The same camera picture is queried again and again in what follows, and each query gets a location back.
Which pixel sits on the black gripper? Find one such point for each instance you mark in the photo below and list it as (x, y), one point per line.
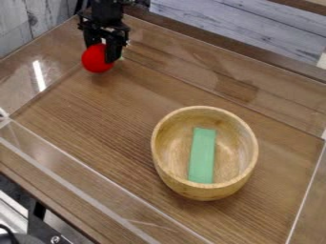
(100, 22)

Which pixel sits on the red plush strawberry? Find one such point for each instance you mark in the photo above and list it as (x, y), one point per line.
(97, 60)

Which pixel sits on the green rectangular block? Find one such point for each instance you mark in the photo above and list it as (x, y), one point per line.
(201, 156)

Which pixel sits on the wooden oval bowl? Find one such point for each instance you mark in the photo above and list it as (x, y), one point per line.
(235, 151)

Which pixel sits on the clear acrylic tray wall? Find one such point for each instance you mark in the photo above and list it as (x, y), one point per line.
(74, 138)

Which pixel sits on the black metal table frame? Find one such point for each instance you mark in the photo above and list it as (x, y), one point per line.
(30, 220)

